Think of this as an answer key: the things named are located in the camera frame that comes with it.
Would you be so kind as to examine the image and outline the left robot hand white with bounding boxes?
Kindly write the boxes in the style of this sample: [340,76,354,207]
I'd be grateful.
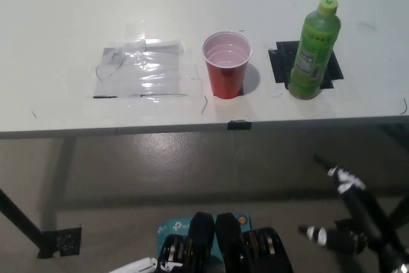
[120,256,159,273]

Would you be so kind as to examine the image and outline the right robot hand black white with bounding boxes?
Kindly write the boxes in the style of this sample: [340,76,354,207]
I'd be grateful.
[298,153,409,272]

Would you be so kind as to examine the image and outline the green tea bottle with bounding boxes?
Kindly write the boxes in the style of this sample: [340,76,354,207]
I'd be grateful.
[288,0,342,100]

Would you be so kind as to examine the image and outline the red plastic cup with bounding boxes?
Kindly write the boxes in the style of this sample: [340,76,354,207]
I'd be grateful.
[201,31,254,98]

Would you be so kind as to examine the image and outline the teal router box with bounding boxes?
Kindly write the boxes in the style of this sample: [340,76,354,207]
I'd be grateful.
[156,212,254,256]

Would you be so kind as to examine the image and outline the short black tape strip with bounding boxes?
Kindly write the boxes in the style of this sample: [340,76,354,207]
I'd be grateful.
[227,120,252,130]

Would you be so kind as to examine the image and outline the large black tape patch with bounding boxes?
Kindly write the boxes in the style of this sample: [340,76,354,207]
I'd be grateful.
[267,40,345,90]

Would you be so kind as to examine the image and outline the taped clear plastic sheet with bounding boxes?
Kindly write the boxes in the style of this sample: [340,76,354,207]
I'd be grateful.
[91,23,201,99]

